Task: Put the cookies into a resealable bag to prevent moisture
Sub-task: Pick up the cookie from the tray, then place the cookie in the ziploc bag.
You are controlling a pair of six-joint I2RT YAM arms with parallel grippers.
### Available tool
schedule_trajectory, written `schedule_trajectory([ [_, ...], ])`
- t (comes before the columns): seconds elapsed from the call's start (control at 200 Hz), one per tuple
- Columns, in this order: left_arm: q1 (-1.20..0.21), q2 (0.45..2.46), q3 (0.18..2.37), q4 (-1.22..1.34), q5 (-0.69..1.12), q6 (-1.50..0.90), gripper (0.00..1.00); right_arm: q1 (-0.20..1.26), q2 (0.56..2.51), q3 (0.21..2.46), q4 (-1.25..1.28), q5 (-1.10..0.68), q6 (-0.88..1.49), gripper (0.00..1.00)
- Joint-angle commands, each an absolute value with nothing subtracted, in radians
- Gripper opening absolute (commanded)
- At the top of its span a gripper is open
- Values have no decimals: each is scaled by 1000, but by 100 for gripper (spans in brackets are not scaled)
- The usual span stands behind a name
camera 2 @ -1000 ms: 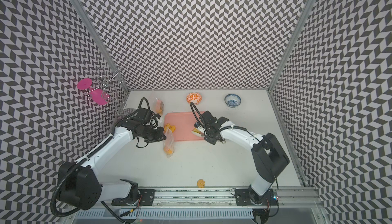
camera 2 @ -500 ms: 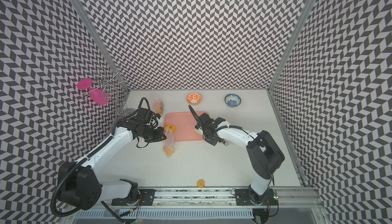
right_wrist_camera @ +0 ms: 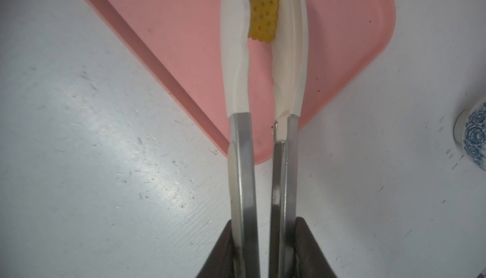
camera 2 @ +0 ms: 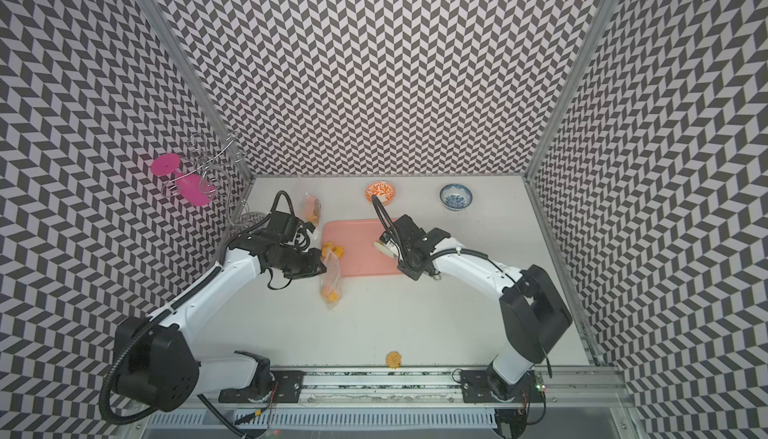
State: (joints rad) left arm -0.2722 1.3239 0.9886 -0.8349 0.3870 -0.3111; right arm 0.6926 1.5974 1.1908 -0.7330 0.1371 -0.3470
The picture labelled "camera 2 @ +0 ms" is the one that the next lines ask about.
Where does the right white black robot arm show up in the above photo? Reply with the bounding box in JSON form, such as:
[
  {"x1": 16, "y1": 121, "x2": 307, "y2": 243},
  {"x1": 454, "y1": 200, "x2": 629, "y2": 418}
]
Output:
[{"x1": 371, "y1": 195, "x2": 573, "y2": 402}]

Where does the aluminium front rail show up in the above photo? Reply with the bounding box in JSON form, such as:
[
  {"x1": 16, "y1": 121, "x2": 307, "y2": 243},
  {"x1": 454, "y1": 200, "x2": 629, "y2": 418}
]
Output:
[{"x1": 128, "y1": 365, "x2": 637, "y2": 410}]

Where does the round glass dish pink item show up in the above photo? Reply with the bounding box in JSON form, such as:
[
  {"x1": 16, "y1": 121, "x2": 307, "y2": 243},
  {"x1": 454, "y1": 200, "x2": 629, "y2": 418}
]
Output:
[{"x1": 229, "y1": 212, "x2": 269, "y2": 238}]

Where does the yellow duck cookie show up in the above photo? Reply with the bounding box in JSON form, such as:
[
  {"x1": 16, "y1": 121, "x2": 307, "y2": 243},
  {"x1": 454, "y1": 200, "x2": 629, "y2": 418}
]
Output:
[
  {"x1": 321, "y1": 242, "x2": 345, "y2": 259},
  {"x1": 321, "y1": 285, "x2": 341, "y2": 308}
]

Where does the wire rack with pink discs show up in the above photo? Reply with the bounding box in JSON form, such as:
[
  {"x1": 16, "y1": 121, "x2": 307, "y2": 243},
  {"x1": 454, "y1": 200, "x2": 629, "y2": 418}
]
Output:
[{"x1": 150, "y1": 133, "x2": 244, "y2": 209}]

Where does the round cracker cookie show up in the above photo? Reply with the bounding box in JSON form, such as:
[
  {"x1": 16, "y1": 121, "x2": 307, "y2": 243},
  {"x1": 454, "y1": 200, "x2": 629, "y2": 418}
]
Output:
[{"x1": 385, "y1": 351, "x2": 402, "y2": 369}]

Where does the yellow duck cookie left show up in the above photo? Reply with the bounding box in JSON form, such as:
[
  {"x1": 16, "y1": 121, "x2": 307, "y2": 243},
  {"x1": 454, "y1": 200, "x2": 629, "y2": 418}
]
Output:
[{"x1": 321, "y1": 242, "x2": 345, "y2": 259}]

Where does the clear resealable bag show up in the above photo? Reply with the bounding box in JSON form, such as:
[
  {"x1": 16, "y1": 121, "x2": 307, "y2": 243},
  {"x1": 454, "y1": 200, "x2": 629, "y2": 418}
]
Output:
[
  {"x1": 300, "y1": 193, "x2": 322, "y2": 226},
  {"x1": 320, "y1": 255, "x2": 343, "y2": 298}
]

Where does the yellow duck cookie right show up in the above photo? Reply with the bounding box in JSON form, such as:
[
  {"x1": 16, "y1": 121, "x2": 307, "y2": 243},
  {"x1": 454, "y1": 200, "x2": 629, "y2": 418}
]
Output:
[{"x1": 321, "y1": 285, "x2": 341, "y2": 308}]

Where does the blue patterned small bowl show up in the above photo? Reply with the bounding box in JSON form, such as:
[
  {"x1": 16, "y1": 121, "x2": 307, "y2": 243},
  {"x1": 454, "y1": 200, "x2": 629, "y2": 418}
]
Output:
[{"x1": 439, "y1": 183, "x2": 473, "y2": 211}]

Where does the orange patterned small bowl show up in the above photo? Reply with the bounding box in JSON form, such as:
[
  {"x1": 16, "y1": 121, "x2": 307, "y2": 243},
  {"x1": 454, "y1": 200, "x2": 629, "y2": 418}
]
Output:
[{"x1": 364, "y1": 180, "x2": 396, "y2": 205}]

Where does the pink plastic tray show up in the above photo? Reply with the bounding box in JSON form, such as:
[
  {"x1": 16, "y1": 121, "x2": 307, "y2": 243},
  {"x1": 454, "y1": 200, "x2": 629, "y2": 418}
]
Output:
[{"x1": 321, "y1": 219, "x2": 401, "y2": 278}]

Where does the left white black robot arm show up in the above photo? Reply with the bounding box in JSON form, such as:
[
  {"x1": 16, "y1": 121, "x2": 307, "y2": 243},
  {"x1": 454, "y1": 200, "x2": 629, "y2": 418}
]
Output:
[{"x1": 98, "y1": 190, "x2": 327, "y2": 426}]

